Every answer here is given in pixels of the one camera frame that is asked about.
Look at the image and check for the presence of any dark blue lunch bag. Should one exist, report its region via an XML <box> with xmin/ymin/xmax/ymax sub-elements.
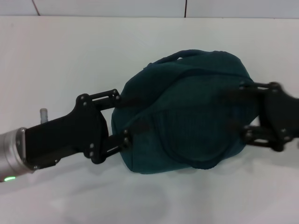
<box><xmin>111</xmin><ymin>49</ymin><xmax>257</xmax><ymax>175</ymax></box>

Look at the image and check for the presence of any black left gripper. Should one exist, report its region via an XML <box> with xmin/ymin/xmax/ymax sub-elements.
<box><xmin>24</xmin><ymin>88</ymin><xmax>150</xmax><ymax>170</ymax></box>

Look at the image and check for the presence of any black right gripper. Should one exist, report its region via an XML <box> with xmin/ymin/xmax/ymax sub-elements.
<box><xmin>219</xmin><ymin>81</ymin><xmax>299</xmax><ymax>152</ymax></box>

